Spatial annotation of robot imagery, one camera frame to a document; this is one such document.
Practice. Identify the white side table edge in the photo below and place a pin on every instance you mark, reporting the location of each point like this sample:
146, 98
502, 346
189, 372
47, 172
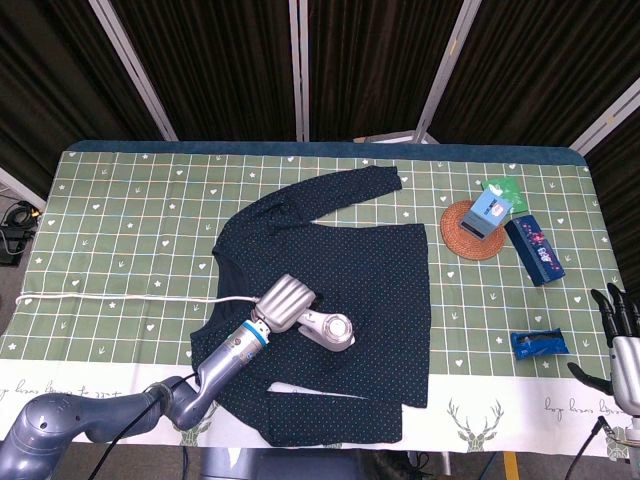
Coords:
20, 187

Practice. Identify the round orange woven coaster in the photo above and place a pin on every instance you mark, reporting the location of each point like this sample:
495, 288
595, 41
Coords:
460, 245

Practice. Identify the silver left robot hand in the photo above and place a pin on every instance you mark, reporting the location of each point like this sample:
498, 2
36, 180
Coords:
285, 302

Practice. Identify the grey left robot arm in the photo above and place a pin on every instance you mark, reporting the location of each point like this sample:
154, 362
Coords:
220, 365

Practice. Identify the navy polka dot shirt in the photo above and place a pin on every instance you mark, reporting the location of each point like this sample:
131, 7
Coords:
350, 280

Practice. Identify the white screen frame post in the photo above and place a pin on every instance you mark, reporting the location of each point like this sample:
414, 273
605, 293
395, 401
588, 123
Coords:
447, 70
299, 70
132, 70
607, 120

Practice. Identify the green tissue packet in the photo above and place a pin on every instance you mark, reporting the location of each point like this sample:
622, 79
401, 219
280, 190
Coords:
515, 192

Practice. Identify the dark blue floral box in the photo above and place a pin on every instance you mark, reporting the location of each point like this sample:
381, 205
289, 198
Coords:
535, 250

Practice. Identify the blue plastic snack wrapper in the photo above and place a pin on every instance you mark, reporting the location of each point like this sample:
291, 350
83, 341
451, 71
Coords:
540, 345

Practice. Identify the dark brown curtain panel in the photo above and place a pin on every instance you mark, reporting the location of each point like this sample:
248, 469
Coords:
55, 75
540, 65
375, 65
215, 65
622, 190

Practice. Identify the green grid-patterned tablecloth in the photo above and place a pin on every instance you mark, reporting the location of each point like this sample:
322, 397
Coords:
125, 225

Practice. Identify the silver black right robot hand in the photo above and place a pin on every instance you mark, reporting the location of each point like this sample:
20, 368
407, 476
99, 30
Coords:
625, 350

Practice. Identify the light blue carton box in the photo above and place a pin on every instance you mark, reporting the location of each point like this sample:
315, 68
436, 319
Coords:
487, 212

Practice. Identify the teal table pad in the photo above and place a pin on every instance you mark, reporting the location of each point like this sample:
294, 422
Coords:
300, 150

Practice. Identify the grey robot torso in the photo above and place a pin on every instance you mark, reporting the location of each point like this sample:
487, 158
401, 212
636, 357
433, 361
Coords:
280, 465

